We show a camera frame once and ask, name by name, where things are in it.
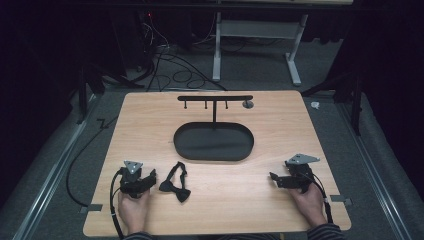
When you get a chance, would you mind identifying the grey metal table bracket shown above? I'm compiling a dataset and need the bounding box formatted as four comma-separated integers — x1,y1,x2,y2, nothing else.
79,203,104,215
329,194,353,207

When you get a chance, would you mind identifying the person's left hand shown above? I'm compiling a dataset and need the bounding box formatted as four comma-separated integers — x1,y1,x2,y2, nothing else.
117,189,151,235

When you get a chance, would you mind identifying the long black floor cable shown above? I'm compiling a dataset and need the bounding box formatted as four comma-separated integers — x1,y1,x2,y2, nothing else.
65,114,119,208

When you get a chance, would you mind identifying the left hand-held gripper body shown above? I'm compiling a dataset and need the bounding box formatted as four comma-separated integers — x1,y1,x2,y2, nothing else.
119,160,150,200

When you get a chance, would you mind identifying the black bow tie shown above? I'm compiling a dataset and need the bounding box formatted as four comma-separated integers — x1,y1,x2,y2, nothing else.
158,161,192,204

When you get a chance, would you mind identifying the person's right hand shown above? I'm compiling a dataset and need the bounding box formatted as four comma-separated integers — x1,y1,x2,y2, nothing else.
288,182,328,229

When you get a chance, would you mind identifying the right hand-held gripper black cable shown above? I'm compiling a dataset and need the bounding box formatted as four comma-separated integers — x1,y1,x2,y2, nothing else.
304,171,335,225

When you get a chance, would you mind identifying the left hand-held gripper black cable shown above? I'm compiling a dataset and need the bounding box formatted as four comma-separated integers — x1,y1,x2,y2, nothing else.
109,168,126,240

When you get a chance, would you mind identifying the black hanger stand with tray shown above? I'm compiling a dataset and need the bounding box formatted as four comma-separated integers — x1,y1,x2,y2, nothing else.
172,94,255,163

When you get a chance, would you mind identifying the black tripod stand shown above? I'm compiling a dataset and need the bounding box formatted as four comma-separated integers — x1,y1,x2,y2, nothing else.
76,62,145,125
300,70,364,137

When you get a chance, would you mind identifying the hand-held gripper black cable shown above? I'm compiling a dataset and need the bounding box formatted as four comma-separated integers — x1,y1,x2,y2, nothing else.
109,168,126,240
304,171,335,225

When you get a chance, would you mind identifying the tangle of black floor cables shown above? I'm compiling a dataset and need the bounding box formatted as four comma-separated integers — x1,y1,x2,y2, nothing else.
138,11,229,93

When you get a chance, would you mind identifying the metal floor rail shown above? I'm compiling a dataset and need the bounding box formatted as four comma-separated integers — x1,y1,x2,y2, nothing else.
335,101,416,240
11,94,101,240

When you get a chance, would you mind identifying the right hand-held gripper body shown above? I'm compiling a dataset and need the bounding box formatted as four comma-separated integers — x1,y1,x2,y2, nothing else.
282,153,321,194

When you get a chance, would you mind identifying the white metal desk frame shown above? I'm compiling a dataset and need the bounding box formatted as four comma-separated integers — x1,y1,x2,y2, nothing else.
211,12,310,87

